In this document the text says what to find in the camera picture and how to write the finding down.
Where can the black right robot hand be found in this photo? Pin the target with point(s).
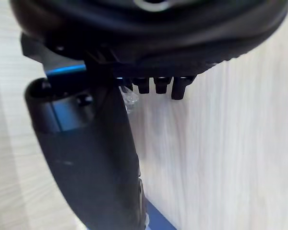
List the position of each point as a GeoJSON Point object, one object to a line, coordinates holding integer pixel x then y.
{"type": "Point", "coordinates": [146, 31]}

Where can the wooden office cabinet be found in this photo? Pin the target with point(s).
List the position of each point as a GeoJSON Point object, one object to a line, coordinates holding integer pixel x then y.
{"type": "Point", "coordinates": [230, 143]}

